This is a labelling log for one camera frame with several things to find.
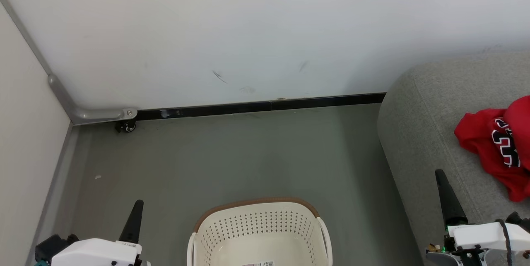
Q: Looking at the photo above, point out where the white perforated laundry basket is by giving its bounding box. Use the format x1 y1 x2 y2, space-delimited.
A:
186 198 333 266

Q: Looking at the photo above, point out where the black caster wheel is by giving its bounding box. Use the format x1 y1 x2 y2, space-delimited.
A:
115 120 137 133

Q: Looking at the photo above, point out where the black baseboard strip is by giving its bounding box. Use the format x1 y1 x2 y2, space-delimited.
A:
137 92 386 121

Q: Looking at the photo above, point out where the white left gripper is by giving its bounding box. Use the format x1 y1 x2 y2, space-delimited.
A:
51 199 151 266

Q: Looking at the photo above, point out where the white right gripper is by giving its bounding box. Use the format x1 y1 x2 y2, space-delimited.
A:
435 169 530 253

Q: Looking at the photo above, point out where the grey fabric sofa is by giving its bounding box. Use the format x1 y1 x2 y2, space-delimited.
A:
377 51 530 266

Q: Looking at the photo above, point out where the grey metal partition frame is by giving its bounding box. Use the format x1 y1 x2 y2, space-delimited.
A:
0 0 138 266

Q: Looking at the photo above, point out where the red garment with white lining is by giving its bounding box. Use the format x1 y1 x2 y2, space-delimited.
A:
503 96 530 171

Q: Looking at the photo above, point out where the red jersey with black numbers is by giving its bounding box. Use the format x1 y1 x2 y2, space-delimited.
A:
454 108 530 203

